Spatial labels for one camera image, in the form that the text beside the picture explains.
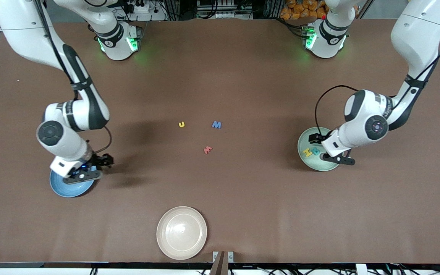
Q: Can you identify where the blue plate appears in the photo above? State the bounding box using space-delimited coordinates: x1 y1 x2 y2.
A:
49 170 96 198

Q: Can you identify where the green plate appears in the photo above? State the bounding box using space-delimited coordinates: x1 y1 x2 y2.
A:
297 127 343 171

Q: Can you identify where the beige plate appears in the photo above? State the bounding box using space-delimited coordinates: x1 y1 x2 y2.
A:
156 206 208 260

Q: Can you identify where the black base connector box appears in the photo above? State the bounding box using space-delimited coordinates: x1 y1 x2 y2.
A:
128 25 144 52
300 24 317 50

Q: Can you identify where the orange bag pile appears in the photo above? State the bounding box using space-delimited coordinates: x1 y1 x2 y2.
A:
280 0 328 20

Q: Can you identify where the white power strip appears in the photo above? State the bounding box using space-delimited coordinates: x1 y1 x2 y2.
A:
126 0 167 21

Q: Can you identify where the grey equipment box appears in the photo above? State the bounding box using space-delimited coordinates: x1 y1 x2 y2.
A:
196 0 253 19

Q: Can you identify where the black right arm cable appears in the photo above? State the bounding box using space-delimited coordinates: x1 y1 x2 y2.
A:
33 0 113 154

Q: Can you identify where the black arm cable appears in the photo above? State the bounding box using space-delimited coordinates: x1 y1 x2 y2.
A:
33 0 113 154
315 29 440 136

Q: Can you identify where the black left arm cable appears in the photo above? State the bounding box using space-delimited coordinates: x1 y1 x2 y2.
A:
315 29 440 136

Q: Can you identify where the metal table edge bracket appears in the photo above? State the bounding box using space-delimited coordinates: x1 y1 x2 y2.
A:
212 251 234 275

